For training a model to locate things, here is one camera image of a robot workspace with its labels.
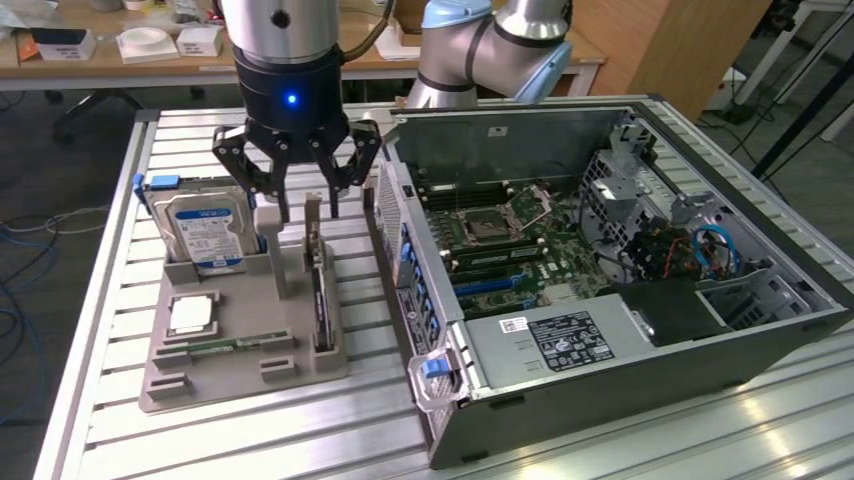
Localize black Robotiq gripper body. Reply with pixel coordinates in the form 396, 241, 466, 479
234, 47, 348, 164

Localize graphics card with metal bracket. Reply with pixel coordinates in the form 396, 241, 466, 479
300, 192, 342, 354

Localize white labelled box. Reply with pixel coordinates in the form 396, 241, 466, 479
176, 25, 226, 59

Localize white paper sheets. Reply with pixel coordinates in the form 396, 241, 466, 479
367, 23, 423, 62

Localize CPU socket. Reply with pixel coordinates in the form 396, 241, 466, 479
459, 204, 522, 246

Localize black office chair base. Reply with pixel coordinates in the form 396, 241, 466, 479
50, 89, 146, 146

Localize wooden desk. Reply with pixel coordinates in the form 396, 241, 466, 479
0, 0, 609, 94

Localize metal socket cover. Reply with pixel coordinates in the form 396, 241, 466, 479
507, 184, 555, 226

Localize dark RAM stick with label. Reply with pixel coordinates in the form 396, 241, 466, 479
453, 244, 546, 266

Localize grey plastic parts rack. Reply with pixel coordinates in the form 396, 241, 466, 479
138, 205, 352, 415

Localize white box with black top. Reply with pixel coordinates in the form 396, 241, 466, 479
30, 27, 99, 62

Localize blue expansion slot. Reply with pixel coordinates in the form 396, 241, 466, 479
455, 275, 533, 297

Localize silver CPU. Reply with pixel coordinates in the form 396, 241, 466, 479
167, 295, 216, 334

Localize green motherboard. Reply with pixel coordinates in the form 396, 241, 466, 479
417, 177, 622, 321

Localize grey perforated disk bay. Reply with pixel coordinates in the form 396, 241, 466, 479
579, 147, 675, 236

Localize green RAM stick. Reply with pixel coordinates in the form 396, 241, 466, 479
186, 333, 275, 354

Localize clear plastic bag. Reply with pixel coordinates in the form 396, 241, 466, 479
0, 0, 62, 29

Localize grey power supply unit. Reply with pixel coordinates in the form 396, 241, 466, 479
465, 293, 661, 391

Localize small white cabinet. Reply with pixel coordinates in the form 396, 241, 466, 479
705, 67, 749, 115

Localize wooden cabinet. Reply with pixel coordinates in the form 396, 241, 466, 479
573, 0, 775, 121

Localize open black PC case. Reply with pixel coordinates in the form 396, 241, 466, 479
359, 97, 854, 471

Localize black stand pole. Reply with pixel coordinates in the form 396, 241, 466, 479
750, 64, 854, 179

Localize grey open disk bay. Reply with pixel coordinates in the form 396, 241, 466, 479
697, 264, 813, 331

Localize dark arm cable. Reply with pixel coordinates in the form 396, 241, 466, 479
336, 0, 399, 59

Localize hard disk with blue bracket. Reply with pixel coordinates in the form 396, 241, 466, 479
132, 169, 268, 276

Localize grey floor cable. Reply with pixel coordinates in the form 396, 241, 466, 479
0, 202, 108, 234

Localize blue floor cable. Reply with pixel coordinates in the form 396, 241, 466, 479
0, 219, 62, 426

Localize red wire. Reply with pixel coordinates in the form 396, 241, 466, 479
663, 238, 693, 279

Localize blue wire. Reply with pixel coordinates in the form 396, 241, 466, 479
690, 224, 743, 279

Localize white metal desk frame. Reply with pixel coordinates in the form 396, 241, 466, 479
737, 0, 854, 141

